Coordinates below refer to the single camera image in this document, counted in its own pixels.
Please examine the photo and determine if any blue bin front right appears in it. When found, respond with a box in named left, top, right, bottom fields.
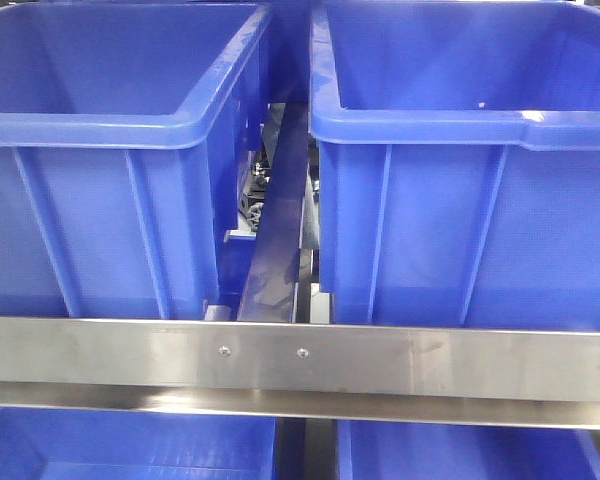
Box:
left=310, top=1, right=600, bottom=331

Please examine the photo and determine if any blue bin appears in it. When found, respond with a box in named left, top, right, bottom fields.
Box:
left=337, top=420, right=600, bottom=479
left=0, top=1, right=271, bottom=319
left=0, top=408, right=276, bottom=479
left=310, top=1, right=600, bottom=331

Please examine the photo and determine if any blue bin front left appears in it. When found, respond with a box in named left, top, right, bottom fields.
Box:
left=0, top=1, right=271, bottom=319

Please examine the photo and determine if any blue bin lower right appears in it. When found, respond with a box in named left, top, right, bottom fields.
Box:
left=337, top=420, right=600, bottom=479

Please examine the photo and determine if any blue bin lower left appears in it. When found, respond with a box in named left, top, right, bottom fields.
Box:
left=0, top=408, right=276, bottom=479

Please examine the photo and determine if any steel divider rail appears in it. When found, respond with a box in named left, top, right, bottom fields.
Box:
left=237, top=103, right=308, bottom=323

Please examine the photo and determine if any steel shelf front rail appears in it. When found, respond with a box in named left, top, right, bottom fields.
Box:
left=0, top=317, right=600, bottom=430

